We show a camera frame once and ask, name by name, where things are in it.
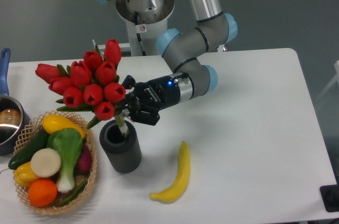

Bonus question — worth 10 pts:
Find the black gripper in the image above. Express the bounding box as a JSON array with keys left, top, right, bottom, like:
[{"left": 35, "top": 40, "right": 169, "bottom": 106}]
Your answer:
[{"left": 121, "top": 75, "right": 181, "bottom": 126}]

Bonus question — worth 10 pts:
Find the red tulip bouquet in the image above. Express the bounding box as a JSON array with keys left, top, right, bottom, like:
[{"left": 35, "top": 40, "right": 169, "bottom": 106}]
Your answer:
[{"left": 35, "top": 39, "right": 129, "bottom": 137}]

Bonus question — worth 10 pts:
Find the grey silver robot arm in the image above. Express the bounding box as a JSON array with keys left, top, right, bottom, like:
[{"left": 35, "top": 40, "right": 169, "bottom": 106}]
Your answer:
[{"left": 97, "top": 0, "right": 237, "bottom": 125}]

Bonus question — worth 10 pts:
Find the dark grey ribbed vase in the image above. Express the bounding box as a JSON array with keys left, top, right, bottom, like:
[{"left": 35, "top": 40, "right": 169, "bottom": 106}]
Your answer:
[{"left": 99, "top": 120, "right": 142, "bottom": 173}]

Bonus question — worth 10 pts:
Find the green bok choy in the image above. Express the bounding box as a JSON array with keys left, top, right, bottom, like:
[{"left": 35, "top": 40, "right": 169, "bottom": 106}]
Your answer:
[{"left": 47, "top": 128, "right": 83, "bottom": 193}]

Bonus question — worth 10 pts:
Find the purple red onion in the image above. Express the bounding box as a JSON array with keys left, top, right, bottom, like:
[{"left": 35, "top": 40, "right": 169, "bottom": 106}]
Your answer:
[{"left": 76, "top": 144, "right": 92, "bottom": 173}]

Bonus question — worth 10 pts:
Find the yellow squash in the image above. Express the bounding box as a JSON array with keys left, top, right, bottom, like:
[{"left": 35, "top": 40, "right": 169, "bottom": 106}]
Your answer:
[{"left": 42, "top": 114, "right": 86, "bottom": 139}]

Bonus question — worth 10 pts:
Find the yellow banana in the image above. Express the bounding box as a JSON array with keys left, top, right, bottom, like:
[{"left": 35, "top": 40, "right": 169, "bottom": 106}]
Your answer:
[{"left": 149, "top": 141, "right": 191, "bottom": 204}]

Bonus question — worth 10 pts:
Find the green cucumber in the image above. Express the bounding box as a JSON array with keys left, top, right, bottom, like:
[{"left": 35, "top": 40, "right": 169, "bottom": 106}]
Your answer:
[{"left": 8, "top": 129, "right": 49, "bottom": 170}]

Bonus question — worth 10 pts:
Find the woven wicker basket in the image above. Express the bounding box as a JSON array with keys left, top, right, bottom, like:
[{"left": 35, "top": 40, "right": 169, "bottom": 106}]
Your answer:
[{"left": 14, "top": 111, "right": 97, "bottom": 215}]

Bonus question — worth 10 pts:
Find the beige round bun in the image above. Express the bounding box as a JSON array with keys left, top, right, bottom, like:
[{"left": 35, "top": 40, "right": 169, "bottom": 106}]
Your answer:
[{"left": 30, "top": 148, "right": 61, "bottom": 178}]

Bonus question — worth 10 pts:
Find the green bean pod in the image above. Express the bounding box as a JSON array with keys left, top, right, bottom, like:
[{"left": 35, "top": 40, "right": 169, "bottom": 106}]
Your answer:
[{"left": 57, "top": 180, "right": 87, "bottom": 207}]

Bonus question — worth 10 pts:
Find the orange fruit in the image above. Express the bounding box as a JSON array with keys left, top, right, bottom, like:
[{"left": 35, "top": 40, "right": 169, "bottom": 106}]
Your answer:
[{"left": 28, "top": 178, "right": 58, "bottom": 207}]

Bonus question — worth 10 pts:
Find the yellow bell pepper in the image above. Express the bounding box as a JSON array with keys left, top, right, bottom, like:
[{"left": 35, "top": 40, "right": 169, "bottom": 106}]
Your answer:
[{"left": 13, "top": 162, "right": 39, "bottom": 187}]

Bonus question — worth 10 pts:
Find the black device at table edge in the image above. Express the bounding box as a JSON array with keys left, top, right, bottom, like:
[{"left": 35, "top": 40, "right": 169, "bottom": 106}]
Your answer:
[{"left": 319, "top": 184, "right": 338, "bottom": 212}]

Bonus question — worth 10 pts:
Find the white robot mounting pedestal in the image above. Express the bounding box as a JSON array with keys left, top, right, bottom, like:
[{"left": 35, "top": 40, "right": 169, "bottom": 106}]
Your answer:
[{"left": 92, "top": 14, "right": 170, "bottom": 59}]

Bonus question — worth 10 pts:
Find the blue handled saucepan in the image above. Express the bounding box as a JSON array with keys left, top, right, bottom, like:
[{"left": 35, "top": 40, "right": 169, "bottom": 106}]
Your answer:
[{"left": 1, "top": 48, "right": 30, "bottom": 156}]

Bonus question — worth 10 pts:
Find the white frame at right edge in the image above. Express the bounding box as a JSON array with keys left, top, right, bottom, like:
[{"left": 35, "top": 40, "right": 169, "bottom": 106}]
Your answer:
[{"left": 315, "top": 60, "right": 338, "bottom": 106}]

